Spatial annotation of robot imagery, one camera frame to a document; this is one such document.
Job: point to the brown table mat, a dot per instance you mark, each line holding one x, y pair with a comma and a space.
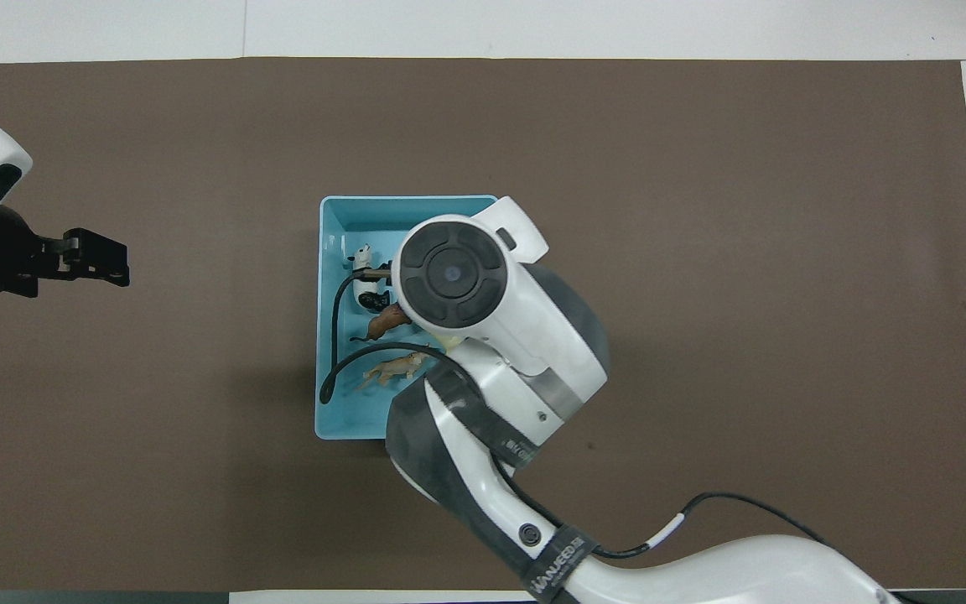
701, 168

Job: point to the brown lion toy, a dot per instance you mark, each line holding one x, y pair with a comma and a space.
382, 322

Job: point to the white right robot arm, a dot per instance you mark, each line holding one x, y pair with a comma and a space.
500, 335

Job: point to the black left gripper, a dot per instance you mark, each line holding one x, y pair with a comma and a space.
64, 256

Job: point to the black and white cow toy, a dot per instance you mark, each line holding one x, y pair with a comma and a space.
361, 289

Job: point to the orange tiger toy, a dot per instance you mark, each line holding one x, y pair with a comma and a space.
391, 368

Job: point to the light blue storage box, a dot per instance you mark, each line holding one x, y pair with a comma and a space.
366, 218

